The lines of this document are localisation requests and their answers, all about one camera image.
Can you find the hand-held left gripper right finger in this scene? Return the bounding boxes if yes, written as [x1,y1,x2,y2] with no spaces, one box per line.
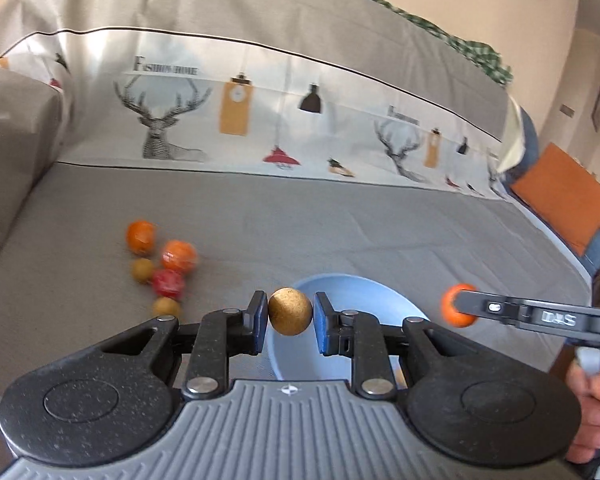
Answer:
[313,291,462,402]

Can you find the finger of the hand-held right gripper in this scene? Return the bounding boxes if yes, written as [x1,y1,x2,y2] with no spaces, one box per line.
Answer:
[452,290,537,332]

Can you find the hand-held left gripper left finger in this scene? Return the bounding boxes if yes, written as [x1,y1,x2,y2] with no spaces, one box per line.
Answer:
[99,290,270,402]

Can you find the brown longan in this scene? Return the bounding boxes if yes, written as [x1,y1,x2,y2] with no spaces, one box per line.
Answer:
[131,258,155,284]
[268,287,314,336]
[153,297,182,319]

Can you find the light blue plate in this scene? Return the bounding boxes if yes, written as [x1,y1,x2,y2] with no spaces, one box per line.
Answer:
[265,273,432,382]

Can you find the plastic-wrapped red apple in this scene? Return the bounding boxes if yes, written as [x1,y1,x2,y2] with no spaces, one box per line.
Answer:
[151,268,187,299]

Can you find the plastic-wrapped orange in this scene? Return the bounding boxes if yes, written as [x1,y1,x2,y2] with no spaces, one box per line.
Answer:
[160,240,199,274]

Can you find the person's right hand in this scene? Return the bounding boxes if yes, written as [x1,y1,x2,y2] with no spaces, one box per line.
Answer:
[564,359,600,467]

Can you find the printed grey sofa cover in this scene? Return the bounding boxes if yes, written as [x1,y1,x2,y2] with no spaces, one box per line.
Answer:
[0,0,595,466]

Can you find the orange cushion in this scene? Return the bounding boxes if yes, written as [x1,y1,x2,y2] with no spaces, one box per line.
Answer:
[509,142,600,257]

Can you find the cream cloth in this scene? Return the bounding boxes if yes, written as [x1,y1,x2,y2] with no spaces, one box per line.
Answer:
[498,94,525,173]

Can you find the green checked cloth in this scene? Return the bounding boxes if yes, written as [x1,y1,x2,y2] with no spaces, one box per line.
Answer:
[300,0,514,87]

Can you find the grey covered sofa armrest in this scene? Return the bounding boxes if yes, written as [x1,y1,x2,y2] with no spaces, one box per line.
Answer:
[0,59,65,283]

